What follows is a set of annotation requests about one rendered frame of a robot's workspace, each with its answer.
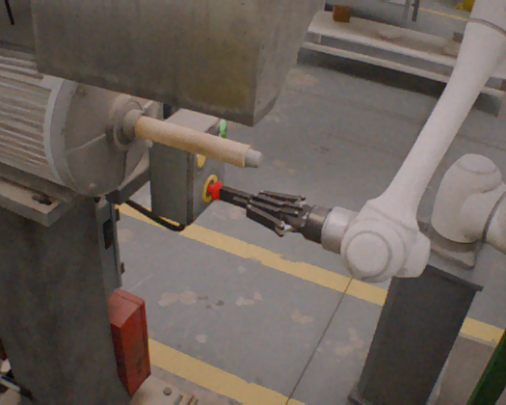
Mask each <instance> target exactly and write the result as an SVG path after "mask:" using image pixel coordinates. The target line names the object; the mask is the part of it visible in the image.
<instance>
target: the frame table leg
mask: <svg viewBox="0 0 506 405"><path fill-rule="evenodd" d="M504 389H506V329H505V331H504V333H503V335H502V336H501V338H500V340H499V342H498V344H497V345H496V348H495V351H494V352H493V354H492V356H491V358H490V360H489V362H488V364H487V366H486V367H485V369H484V371H483V373H482V375H481V377H480V379H479V381H478V382H477V384H476V386H475V388H474V390H473V392H472V394H471V395H470V397H469V399H468V401H467V403H466V405H495V403H496V401H497V400H498V399H499V397H500V395H502V393H503V391H504Z"/></svg>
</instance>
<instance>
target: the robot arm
mask: <svg viewBox="0 0 506 405"><path fill-rule="evenodd" d="M472 8H473V10H472V12H471V14H470V18H469V20H468V22H467V26H466V28H465V30H466V31H465V34H464V36H463V43H462V44H461V50H460V52H459V54H458V60H457V61H456V64H455V68H454V69H453V71H452V74H451V75H452V76H451V78H450V80H449V81H448V83H447V87H446V88H445V90H444V91H443V94H442V96H441V98H440V99H439V103H438V104H437V106H436V107H435V109H434V110H433V114H432V115H431V117H430V119H429V120H427V121H426V125H425V126H424V128H423V130H422V131H421V133H420V134H419V138H418V139H417V141H416V143H415V144H414V145H413V147H412V150H411V152H410V154H409V155H408V157H407V158H406V160H405V161H404V163H403V165H402V166H401V169H400V171H399V172H398V174H397V175H396V177H395V178H394V180H393V181H392V182H391V183H390V185H389V186H388V188H387V189H386V190H385V191H384V193H383V194H382V196H380V197H379V198H376V199H373V200H368V201H367V203H366V204H365V205H364V207H363V208H362V209H361V211H360V213H357V211H356V213H355V211H352V210H349V209H346V208H342V207H339V206H336V207H334V208H333V209H331V208H330V207H327V206H324V205H322V204H318V203H316V204H314V205H313V206H311V205H310V204H308V203H306V202H305V199H306V197H305V196H303V195H302V196H293V195H287V194H282V193H276V192H270V191H264V190H260V191H259V193H258V194H250V193H246V192H243V191H239V190H236V189H233V188H230V187H227V185H223V184H222V185H221V188H220V189H219V200H220V201H223V202H226V203H232V204H234V205H237V206H240V207H243V208H245V209H246V217H247V218H248V219H250V220H253V221H255V222H257V223H259V224H260V225H262V226H264V227H265V228H267V229H269V230H272V231H273V232H274V233H275V234H277V235H278V236H279V237H280V238H282V237H283V236H284V233H285V232H288V231H292V232H298V233H301V234H302V235H303V237H304V239H305V240H306V241H310V242H314V243H316V244H319V245H321V244H322V248H323V249H324V250H326V251H329V252H332V253H335V254H338V255H341V258H342V261H343V264H344V266H345V268H346V269H347V270H348V272H349V273H350V274H351V275H352V276H353V277H355V278H356V279H358V280H360V281H362V282H364V283H380V282H384V281H386V280H388V279H389V278H391V277H392V276H394V277H398V278H407V277H418V276H420V275H421V273H422V272H423V270H424V268H425V266H426V263H427V260H428V256H429V252H431V253H433V254H436V255H438V256H440V257H444V258H446V259H448V260H450V261H453V262H457V263H459V264H461V265H463V266H464V268H465V269H469V270H471V269H473V267H474V265H475V258H476V256H477V253H478V251H479V249H480V247H481V243H483V242H484V241H486V242H488V243H489V244H490V245H492V246H493V247H494V248H495V249H497V250H498V251H499V252H500V253H502V254H504V255H506V184H504V183H503V182H502V181H501V179H502V177H501V173H500V172H499V169H498V168H497V166H496V165H495V164H494V163H493V162H492V160H490V159H489V158H487V157H485V156H482V155H478V154H467V155H464V156H463V157H460V158H459V159H458V160H457V161H456V162H455V163H454V164H453V165H452V166H451V167H450V169H449V170H448V171H447V172H446V174H445V175H444V177H443V179H442V182H441V185H440V187H439V190H438V193H437V196H436V198H435V201H434V210H433V214H432V215H431V217H430V218H426V217H422V216H417V215H416V211H417V207H418V205H419V202H420V200H421V196H422V194H423V192H424V190H425V188H426V186H427V184H428V183H429V182H430V180H431V176H432V175H433V173H434V171H435V170H436V168H437V167H438V165H439V162H440V160H441V159H442V157H443V156H444V155H445V153H446V150H447V148H448V147H449V146H450V145H451V143H452V140H453V139H454V137H455V135H456V134H457V132H458V129H459V128H460V127H461V126H462V124H463V121H464V119H465V118H466V116H467V113H468V112H469V110H470V109H471V107H472V106H471V105H472V104H473V102H474V101H475V100H476V97H477V96H478V95H479V94H480V92H481V90H482V89H483V87H484V85H485V83H487V82H488V79H489V78H490V76H491V75H492V73H493V72H494V71H495V68H497V67H498V64H499V63H500V62H501V61H502V59H503V58H504V57H505V56H506V0H475V4H474V5H473V7H472ZM419 230H421V231H422V233H421V232H420V231H419Z"/></svg>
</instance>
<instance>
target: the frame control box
mask: <svg viewBox="0 0 506 405"><path fill-rule="evenodd" d="M221 120H222V119H219V118H214V117H211V116H207V115H204V114H201V113H197V112H194V111H190V110H187V109H183V108H181V109H180V110H179V111H177V112H176V113H174V114H173V115H172V116H170V118H169V119H167V120H166V121H164V122H166V123H173V124H176V125H180V126H183V127H187V128H190V129H193V130H197V131H199V132H203V133H206V134H210V135H213V136H216V137H222V136H223V134H226V136H227V121H226V128H225V130H224V132H219V131H218V125H219V124H220V122H221ZM199 158H200V156H199V155H198V154H195V153H192V152H189V151H185V150H182V149H178V148H173V147H169V146H166V145H163V144H160V143H156V142H153V141H152V146H151V147H150V148H149V169H150V194H151V210H149V209H147V208H146V207H144V206H143V205H141V204H139V203H138V202H135V201H134V200H132V199H130V198H129V199H128V200H127V201H125V202H124V203H126V204H128V205H129V206H131V207H133V208H134V209H136V210H138V211H139V213H141V214H143V215H144V216H146V217H148V219H150V220H152V221H154V222H155V223H157V224H159V225H161V226H163V227H164V228H166V229H168V230H172V231H177V232H181V231H183V230H185V228H186V226H187V227H189V226H190V225H191V224H192V223H193V222H194V221H195V220H196V219H197V218H199V216H200V215H201V214H202V213H203V212H204V210H205V209H206V208H207V207H208V206H209V205H210V204H212V202H213V201H214V200H212V199H211V194H209V193H207V189H208V186H209V184H210V183H212V184H214V183H215V182H216V181H217V180H218V181H221V182H222V184H224V177H225V171H226V163H224V162H221V161H218V160H214V159H211V158H208V157H205V162H204V164H203V166H202V167H199V165H198V161H199ZM161 217H162V218H161ZM163 218H165V219H168V220H171V221H173V222H176V223H179V226H177V225H175V224H172V223H170V222H168V221H166V220H164V219H163Z"/></svg>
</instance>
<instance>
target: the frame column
mask: <svg viewBox="0 0 506 405"><path fill-rule="evenodd" d="M0 338H1V340H2V342H3V345H4V348H5V352H6V355H7V357H8V360H9V364H10V367H11V369H12V372H13V378H14V380H15V381H16V382H18V383H20V384H21V385H23V386H25V387H26V388H28V389H29V390H30V392H31V395H32V397H33V399H32V400H30V399H28V398H27V397H26V396H24V395H22V394H20V404H19V405H128V404H129V403H130V401H131V400H132V399H133V397H134V396H132V397H131V398H130V396H129V394H128V393H127V391H126V389H125V387H124V385H123V384H122V381H121V379H120V378H119V374H118V371H117V363H116V354H115V348H114V346H113V339H112V331H111V322H110V318H109V313H108V307H107V298H106V290H105V282H104V278H103V273H102V265H101V256H100V249H99V240H98V231H97V223H96V214H95V206H94V197H90V196H88V197H87V198H85V199H84V200H83V201H81V202H80V203H78V204H77V205H76V206H74V207H73V208H72V209H71V210H70V211H69V212H67V213H66V214H65V215H63V216H62V217H61V219H59V220H58V221H57V222H55V223H54V224H53V225H51V227H47V226H44V225H42V224H40V223H38V222H35V221H34V220H31V219H28V218H26V217H24V216H22V215H19V214H18V213H15V212H12V211H11V210H9V209H7V208H5V207H0Z"/></svg>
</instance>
